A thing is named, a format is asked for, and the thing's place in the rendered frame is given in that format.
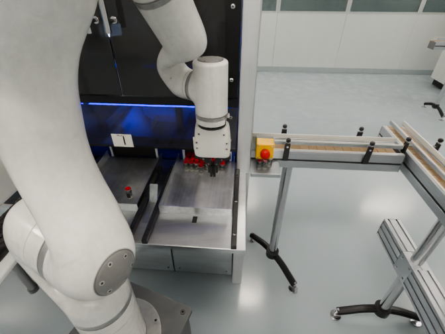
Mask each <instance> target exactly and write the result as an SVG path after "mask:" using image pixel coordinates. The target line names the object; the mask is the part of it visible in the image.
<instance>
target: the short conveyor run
mask: <svg viewBox="0 0 445 334"><path fill-rule="evenodd" d="M283 128H284V129H282V130H281V133H252V136H253V137H256V136H271V137H273V139H274V144H275V147H274V152H273V159H272V160H278V161H279V167H292V168H322V169H337V170H367V171H382V172H399V170H400V168H401V165H402V163H403V161H404V159H405V155H404V154H403V153H401V151H400V150H399V149H403V147H404V145H403V144H394V142H396V141H397V138H391V137H363V136H362V135H363V132H362V131H363V130H364V128H363V127H360V128H359V130H360V131H358V132H357V135H356V137H355V136H336V135H300V134H287V129H286V128H287V125H286V124H284V125H283ZM250 159H254V160H257V159H256V154H255V148H252V149H251V158H250Z"/></svg>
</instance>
